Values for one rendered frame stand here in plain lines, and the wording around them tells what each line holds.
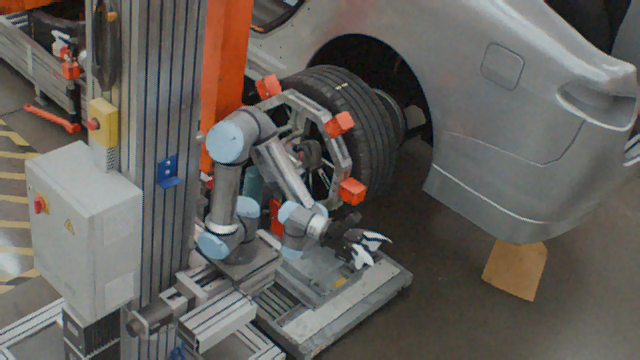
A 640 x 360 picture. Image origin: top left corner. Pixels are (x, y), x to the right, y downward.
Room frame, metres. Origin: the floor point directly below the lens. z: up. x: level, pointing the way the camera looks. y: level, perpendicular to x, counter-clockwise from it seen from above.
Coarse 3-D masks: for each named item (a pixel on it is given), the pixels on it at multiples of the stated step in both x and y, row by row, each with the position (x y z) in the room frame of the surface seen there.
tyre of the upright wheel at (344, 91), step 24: (312, 72) 2.85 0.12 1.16; (336, 72) 2.85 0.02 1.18; (312, 96) 2.71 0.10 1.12; (336, 96) 2.67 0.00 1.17; (360, 96) 2.74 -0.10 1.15; (360, 120) 2.63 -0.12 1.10; (384, 120) 2.71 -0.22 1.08; (360, 144) 2.55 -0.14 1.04; (384, 144) 2.65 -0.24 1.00; (360, 168) 2.52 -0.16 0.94; (384, 168) 2.63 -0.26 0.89; (336, 216) 2.57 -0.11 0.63
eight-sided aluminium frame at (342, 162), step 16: (288, 96) 2.68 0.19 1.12; (304, 96) 2.70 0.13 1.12; (304, 112) 2.62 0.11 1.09; (320, 112) 2.60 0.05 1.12; (320, 128) 2.56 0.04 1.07; (336, 144) 2.55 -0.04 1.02; (256, 160) 2.75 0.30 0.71; (336, 160) 2.49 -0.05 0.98; (336, 176) 2.49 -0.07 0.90; (272, 192) 2.67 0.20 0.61; (336, 192) 2.48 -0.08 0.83
